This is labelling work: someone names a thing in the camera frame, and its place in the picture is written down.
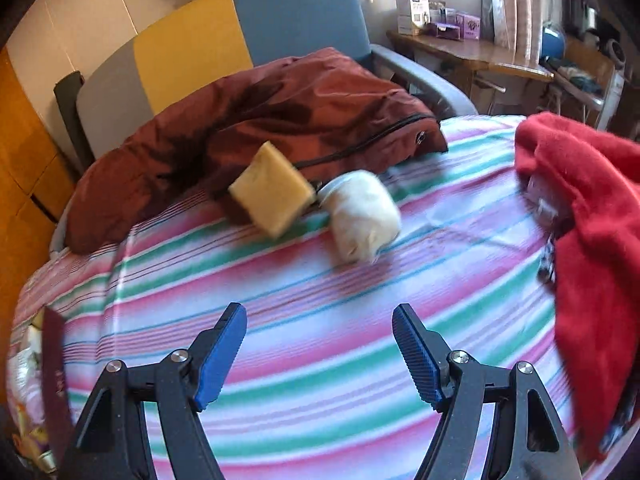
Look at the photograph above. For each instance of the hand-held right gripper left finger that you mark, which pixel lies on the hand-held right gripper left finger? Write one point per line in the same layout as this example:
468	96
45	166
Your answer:
222	355

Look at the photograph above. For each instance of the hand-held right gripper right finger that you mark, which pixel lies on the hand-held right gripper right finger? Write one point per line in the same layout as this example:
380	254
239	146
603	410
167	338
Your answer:
415	355

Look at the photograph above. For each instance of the white towel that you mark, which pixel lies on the white towel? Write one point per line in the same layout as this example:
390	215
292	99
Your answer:
362	215

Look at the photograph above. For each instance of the yellow sponge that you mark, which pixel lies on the yellow sponge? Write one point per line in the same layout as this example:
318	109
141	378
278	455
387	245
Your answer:
272	190

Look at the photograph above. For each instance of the striped blanket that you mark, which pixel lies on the striped blanket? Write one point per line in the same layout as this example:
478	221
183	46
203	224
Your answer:
310	280

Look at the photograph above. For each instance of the red fleece cloth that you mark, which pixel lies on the red fleece cloth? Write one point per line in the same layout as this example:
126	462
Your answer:
595	240

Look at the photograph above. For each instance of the maroon jacket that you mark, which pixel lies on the maroon jacket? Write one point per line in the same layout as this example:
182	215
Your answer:
280	110

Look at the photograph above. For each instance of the orange wooden wardrobe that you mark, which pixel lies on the orange wooden wardrobe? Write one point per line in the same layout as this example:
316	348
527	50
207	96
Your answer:
25	170

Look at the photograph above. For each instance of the black upright panel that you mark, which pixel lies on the black upright panel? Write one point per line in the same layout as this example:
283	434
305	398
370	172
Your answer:
72	115

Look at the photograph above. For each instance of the wooden desk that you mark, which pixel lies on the wooden desk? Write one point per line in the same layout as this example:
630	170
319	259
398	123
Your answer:
475	52

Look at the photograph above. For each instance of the grey yellow blue chair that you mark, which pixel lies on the grey yellow blue chair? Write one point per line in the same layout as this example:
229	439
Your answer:
190	45

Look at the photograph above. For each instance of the small purple box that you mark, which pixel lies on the small purple box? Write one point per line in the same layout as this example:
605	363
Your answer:
447	31

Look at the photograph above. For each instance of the blue container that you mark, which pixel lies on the blue container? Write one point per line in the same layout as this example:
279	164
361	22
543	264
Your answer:
552	42

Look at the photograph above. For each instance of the white boxes stack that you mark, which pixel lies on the white boxes stack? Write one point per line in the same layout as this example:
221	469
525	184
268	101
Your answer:
412	7

